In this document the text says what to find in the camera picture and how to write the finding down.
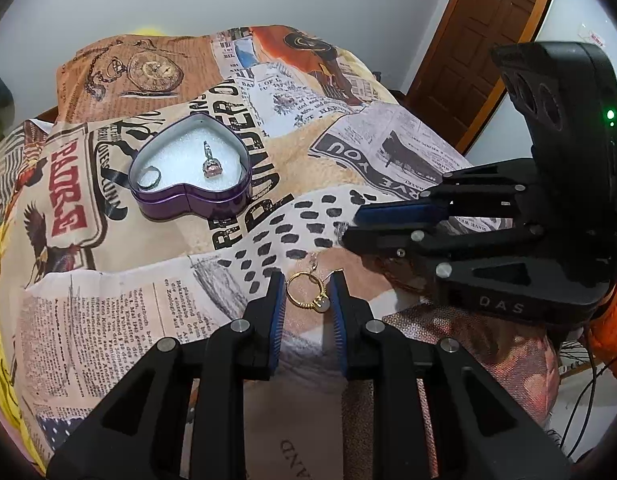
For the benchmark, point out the small thin earring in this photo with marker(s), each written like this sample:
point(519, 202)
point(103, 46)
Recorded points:
point(313, 261)

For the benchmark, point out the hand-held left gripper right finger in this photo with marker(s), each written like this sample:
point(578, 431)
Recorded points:
point(339, 327)

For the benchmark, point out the brown wooden door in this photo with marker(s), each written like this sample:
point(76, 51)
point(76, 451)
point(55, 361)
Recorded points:
point(483, 35)

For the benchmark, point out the newspaper print blanket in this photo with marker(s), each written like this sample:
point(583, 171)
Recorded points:
point(138, 285)

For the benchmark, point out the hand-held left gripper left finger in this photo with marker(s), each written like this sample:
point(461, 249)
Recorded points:
point(275, 320)

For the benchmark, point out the purple heart-shaped tin box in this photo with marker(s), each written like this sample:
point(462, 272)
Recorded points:
point(188, 165)

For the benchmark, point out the yellow cloth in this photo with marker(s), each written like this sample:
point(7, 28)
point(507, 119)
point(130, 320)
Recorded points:
point(1, 360)

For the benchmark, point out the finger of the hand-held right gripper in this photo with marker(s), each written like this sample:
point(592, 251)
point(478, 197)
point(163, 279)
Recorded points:
point(388, 242)
point(403, 212)

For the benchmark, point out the orange cloth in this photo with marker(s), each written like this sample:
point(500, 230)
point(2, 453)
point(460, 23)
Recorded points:
point(610, 330)

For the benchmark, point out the red and white wall label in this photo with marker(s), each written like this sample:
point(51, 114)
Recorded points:
point(594, 36)

